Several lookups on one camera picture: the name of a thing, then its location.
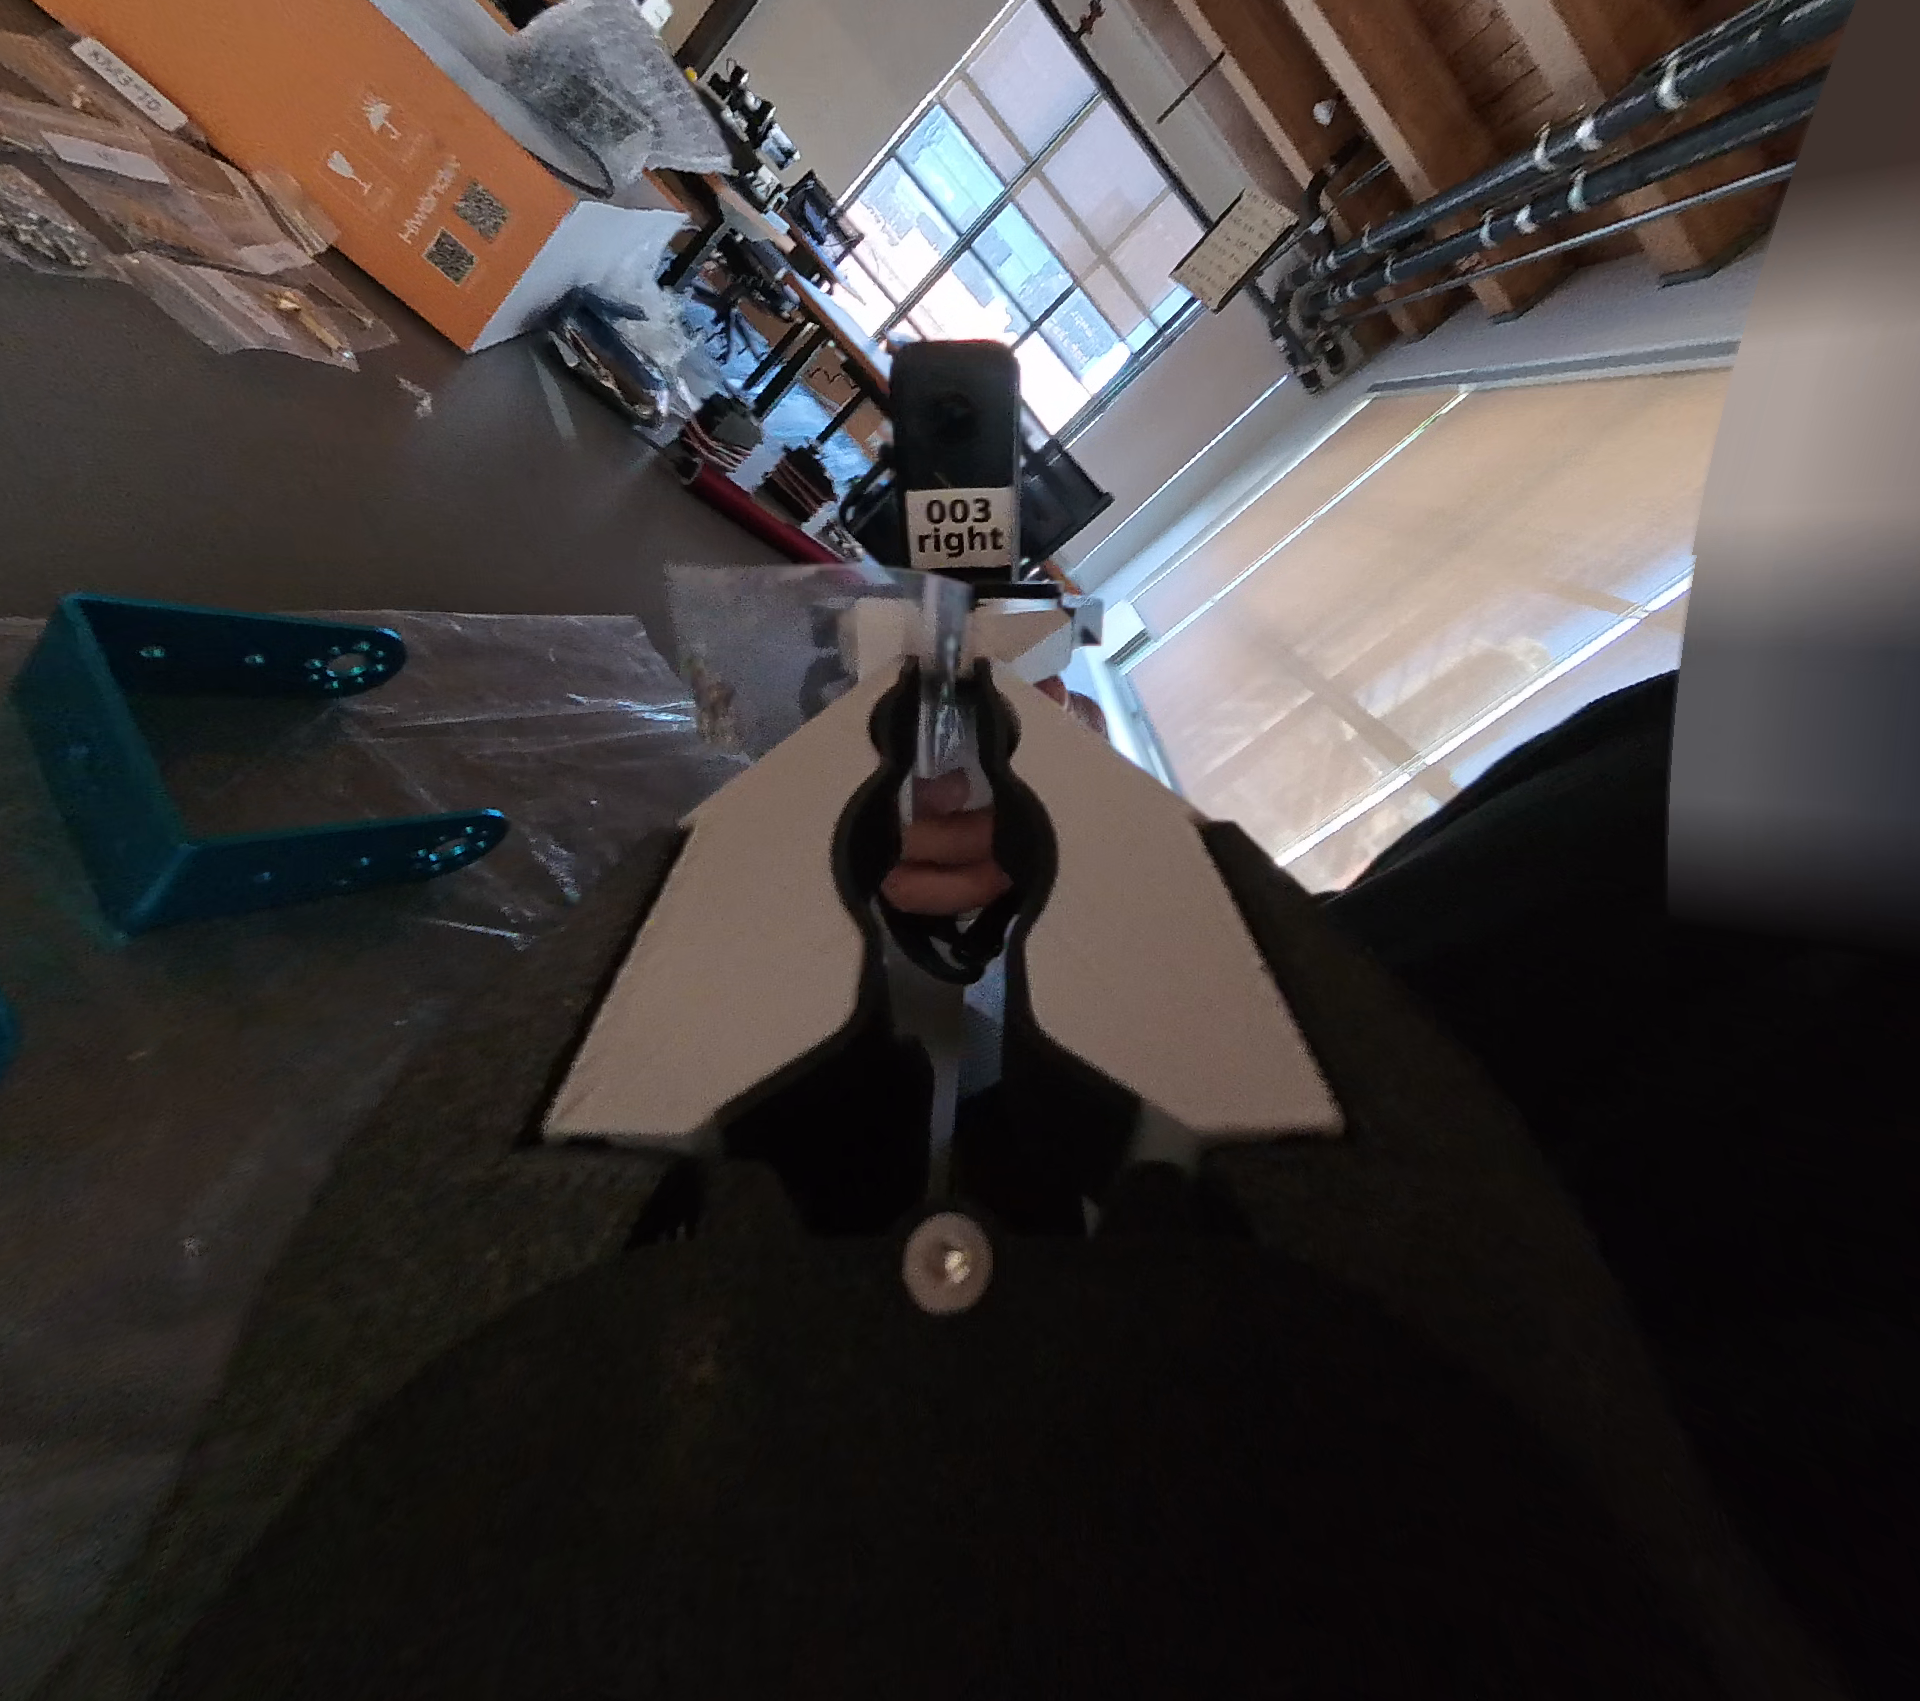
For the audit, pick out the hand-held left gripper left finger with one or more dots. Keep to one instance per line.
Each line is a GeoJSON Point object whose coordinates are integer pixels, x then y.
{"type": "Point", "coordinates": [720, 982]}

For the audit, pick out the pile of clear parts bags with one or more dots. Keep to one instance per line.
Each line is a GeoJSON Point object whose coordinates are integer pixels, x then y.
{"type": "Point", "coordinates": [150, 230]}

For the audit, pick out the wooden work table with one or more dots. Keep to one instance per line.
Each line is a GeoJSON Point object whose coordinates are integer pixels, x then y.
{"type": "Point", "coordinates": [765, 230]}

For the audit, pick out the black ceiling pipes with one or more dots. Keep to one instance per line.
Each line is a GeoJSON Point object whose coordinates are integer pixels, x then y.
{"type": "Point", "coordinates": [1574, 171]}

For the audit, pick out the hanging white sign board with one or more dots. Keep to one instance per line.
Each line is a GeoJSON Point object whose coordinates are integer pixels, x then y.
{"type": "Point", "coordinates": [1232, 248]}

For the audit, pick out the bag of blue parts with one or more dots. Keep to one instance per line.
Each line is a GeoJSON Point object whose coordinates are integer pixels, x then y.
{"type": "Point", "coordinates": [608, 352]}

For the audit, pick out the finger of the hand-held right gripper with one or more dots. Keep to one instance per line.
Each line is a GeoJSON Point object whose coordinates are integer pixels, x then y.
{"type": "Point", "coordinates": [884, 629]}
{"type": "Point", "coordinates": [1034, 638]}

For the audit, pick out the black monitor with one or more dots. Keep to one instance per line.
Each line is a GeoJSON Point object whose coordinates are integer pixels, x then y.
{"type": "Point", "coordinates": [822, 225]}

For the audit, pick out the blue U-shaped metal bracket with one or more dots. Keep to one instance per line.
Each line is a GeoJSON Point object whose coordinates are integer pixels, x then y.
{"type": "Point", "coordinates": [91, 802]}

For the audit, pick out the dark red tube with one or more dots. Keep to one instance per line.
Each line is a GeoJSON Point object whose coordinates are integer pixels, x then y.
{"type": "Point", "coordinates": [751, 513]}

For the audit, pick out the large clear plastic sheet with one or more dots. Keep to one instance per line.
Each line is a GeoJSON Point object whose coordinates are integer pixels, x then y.
{"type": "Point", "coordinates": [450, 712]}

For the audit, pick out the small clear screw bag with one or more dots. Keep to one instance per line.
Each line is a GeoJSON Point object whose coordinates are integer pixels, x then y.
{"type": "Point", "coordinates": [751, 638]}

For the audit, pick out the window with roller blind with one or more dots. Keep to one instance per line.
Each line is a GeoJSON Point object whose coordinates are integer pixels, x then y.
{"type": "Point", "coordinates": [1424, 622]}

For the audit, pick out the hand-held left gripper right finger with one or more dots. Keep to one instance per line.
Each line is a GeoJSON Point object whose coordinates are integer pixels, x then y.
{"type": "Point", "coordinates": [1171, 967]}

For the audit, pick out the large grid window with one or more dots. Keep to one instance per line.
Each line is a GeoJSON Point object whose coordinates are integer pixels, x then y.
{"type": "Point", "coordinates": [991, 230]}

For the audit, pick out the orange and white cardboard box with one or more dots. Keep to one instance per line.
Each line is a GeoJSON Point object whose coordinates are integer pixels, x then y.
{"type": "Point", "coordinates": [224, 36]}

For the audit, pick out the grey desk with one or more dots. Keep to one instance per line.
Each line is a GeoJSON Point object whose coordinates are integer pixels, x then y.
{"type": "Point", "coordinates": [224, 427]}

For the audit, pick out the bubble wrap bundle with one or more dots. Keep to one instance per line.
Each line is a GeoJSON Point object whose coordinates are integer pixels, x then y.
{"type": "Point", "coordinates": [615, 81]}

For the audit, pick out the person's right hand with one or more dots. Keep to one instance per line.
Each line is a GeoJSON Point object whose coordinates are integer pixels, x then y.
{"type": "Point", "coordinates": [945, 862]}

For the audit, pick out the black servo motor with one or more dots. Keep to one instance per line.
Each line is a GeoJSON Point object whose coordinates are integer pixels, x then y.
{"type": "Point", "coordinates": [794, 484]}
{"type": "Point", "coordinates": [723, 441]}

